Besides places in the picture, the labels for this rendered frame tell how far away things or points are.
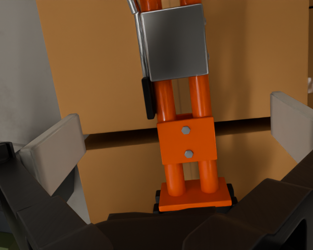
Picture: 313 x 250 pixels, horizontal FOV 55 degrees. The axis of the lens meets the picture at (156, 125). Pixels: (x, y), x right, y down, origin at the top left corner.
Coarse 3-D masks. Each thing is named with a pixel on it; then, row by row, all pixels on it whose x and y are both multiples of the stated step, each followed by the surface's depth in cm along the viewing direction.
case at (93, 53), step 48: (48, 0) 45; (96, 0) 45; (240, 0) 43; (288, 0) 43; (48, 48) 47; (96, 48) 47; (240, 48) 45; (288, 48) 45; (96, 96) 49; (240, 96) 47
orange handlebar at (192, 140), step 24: (144, 0) 30; (192, 0) 29; (168, 96) 32; (192, 96) 33; (168, 120) 33; (192, 120) 32; (168, 144) 33; (192, 144) 33; (168, 168) 35; (216, 168) 35; (168, 192) 36
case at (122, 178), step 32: (224, 128) 52; (256, 128) 50; (96, 160) 52; (128, 160) 52; (160, 160) 51; (224, 160) 51; (256, 160) 50; (288, 160) 50; (96, 192) 54; (128, 192) 54
